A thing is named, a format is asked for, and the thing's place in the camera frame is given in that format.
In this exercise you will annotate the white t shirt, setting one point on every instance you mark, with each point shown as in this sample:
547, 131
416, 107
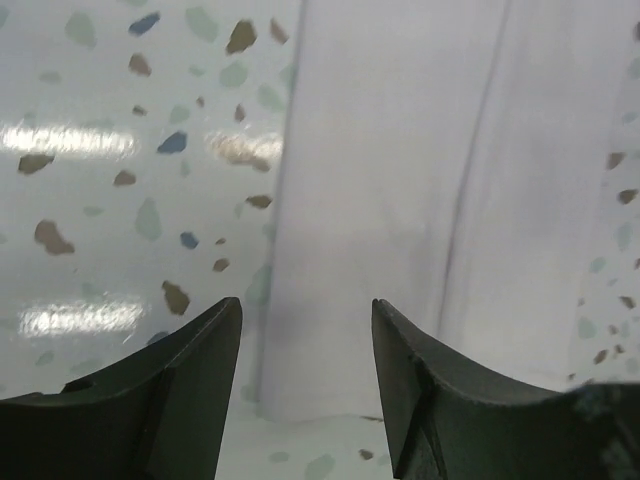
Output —
474, 163

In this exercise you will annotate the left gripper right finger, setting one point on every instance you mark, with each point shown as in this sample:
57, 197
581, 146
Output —
449, 417

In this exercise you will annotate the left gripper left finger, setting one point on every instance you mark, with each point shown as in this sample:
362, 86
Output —
156, 414

